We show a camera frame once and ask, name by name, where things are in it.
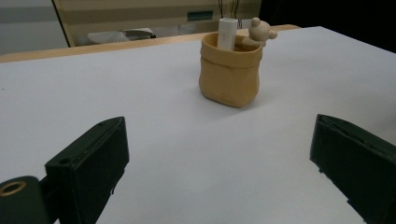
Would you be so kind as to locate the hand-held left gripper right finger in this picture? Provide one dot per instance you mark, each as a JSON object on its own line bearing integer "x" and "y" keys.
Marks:
{"x": 358, "y": 165}

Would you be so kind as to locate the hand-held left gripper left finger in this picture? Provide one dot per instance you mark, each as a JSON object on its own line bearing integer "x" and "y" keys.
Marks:
{"x": 90, "y": 168}

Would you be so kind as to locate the tan bear pen holder cup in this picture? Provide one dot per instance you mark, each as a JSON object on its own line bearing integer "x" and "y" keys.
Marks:
{"x": 229, "y": 74}

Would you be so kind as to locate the white rectangular stick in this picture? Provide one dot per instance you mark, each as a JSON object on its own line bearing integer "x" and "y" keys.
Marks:
{"x": 227, "y": 32}

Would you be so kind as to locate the white board sheet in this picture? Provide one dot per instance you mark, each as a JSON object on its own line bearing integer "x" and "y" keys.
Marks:
{"x": 193, "y": 149}

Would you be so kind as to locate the wooden table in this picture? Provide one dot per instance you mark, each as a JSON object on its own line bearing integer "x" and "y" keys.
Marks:
{"x": 93, "y": 48}

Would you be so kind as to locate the white cabinet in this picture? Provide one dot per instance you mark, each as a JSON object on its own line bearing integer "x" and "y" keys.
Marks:
{"x": 28, "y": 28}

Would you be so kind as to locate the beige wooden desk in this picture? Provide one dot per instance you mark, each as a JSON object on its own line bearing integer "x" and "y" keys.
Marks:
{"x": 140, "y": 15}

